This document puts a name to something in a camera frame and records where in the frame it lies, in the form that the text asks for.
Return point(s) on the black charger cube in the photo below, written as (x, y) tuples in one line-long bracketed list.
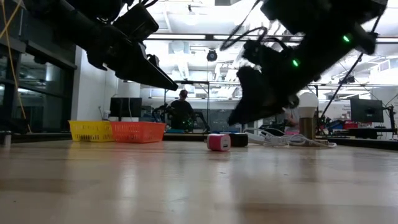
[(241, 140)]

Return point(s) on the black dome ceiling camera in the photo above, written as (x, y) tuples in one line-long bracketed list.
[(212, 56)]

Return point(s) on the orange plastic basket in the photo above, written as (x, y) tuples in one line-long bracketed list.
[(138, 132)]

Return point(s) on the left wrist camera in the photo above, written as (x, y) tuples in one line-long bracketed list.
[(136, 21)]

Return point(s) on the white cup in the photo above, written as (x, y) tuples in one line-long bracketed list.
[(107, 115)]

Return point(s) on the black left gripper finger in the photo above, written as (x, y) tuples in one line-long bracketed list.
[(146, 73)]

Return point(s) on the black workstation frame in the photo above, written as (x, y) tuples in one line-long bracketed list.
[(192, 82)]

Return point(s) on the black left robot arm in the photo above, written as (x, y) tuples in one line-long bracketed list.
[(62, 15)]

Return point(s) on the white bulb lamp brass base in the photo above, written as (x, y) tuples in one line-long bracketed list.
[(309, 105)]

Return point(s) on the black computer monitor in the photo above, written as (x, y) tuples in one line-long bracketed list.
[(367, 110), (127, 107)]

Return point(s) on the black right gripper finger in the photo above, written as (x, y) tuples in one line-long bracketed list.
[(258, 99)]

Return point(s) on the person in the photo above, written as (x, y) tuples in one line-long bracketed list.
[(183, 112), (293, 119)]

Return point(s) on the yellow plastic basket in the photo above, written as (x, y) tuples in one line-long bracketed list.
[(87, 130)]

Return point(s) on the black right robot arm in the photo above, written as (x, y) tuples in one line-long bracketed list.
[(326, 15)]

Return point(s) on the pink charger cube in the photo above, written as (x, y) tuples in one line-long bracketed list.
[(219, 142)]

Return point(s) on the small grey block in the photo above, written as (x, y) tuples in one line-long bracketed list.
[(6, 140)]

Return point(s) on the red storage box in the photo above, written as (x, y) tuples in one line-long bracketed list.
[(350, 125)]

